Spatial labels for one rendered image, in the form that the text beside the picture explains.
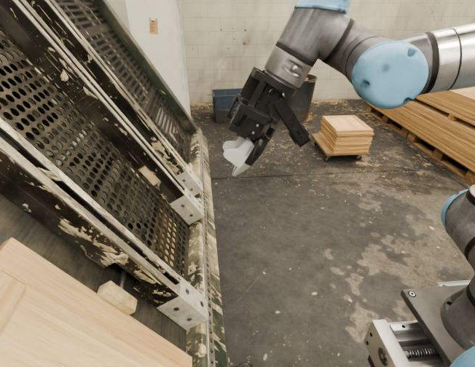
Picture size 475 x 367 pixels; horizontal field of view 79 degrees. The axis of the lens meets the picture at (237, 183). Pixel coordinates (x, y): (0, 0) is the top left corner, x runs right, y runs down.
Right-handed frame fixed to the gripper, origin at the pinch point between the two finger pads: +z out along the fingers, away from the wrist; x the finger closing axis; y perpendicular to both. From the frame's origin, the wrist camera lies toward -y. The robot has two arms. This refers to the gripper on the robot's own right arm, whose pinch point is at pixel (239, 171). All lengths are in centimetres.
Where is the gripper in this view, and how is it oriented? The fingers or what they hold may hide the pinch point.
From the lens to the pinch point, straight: 61.4
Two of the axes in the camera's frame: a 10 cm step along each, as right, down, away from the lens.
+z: -4.6, 7.7, 4.4
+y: -8.8, -3.5, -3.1
